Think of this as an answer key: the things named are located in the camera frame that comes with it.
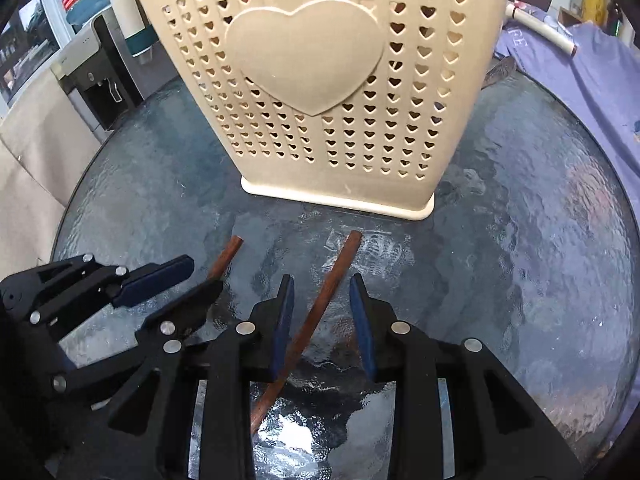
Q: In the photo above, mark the cream paper cup stack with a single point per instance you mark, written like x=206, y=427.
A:
x=122, y=10

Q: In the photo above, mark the teal white wall holder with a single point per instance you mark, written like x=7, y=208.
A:
x=142, y=42

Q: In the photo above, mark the brown wooden chopstick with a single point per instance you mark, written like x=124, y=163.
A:
x=227, y=257
x=325, y=290

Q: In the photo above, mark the white pan with glass lid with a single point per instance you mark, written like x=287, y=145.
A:
x=545, y=32

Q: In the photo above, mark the window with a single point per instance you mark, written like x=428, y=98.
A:
x=25, y=35

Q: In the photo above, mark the purple floral cloth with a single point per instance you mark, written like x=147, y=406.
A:
x=590, y=85

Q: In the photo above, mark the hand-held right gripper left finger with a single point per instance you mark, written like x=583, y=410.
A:
x=282, y=330

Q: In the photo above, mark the beige plastic utensil holder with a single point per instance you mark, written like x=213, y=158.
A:
x=305, y=55

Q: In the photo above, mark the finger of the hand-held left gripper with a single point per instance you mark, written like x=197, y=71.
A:
x=150, y=280
x=190, y=305

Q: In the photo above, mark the beige cloth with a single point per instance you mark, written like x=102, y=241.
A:
x=30, y=160

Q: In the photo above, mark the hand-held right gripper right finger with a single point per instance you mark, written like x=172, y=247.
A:
x=364, y=330

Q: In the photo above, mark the grey water dispenser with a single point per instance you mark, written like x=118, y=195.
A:
x=85, y=60

